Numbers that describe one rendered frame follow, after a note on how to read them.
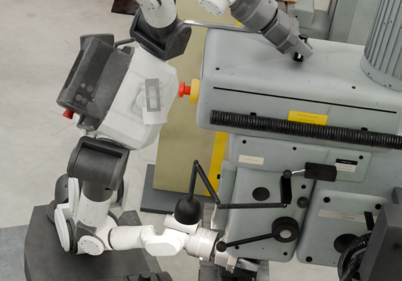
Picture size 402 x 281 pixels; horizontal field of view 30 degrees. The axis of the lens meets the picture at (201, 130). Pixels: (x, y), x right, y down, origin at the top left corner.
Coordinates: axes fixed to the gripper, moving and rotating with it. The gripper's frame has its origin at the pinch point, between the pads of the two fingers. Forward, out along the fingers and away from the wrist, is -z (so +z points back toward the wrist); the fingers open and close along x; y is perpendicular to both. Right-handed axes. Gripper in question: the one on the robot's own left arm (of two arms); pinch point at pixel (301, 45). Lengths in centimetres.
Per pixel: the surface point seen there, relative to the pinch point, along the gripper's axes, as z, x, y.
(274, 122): -2.9, 16.0, -12.4
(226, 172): -9.3, 2.7, -39.0
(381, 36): -10.7, 3.8, 14.7
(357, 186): -33.0, 9.8, -16.2
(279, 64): 2.1, 4.8, -5.2
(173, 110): -36, -170, -136
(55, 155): -8, -188, -219
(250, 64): 7.7, 6.7, -8.5
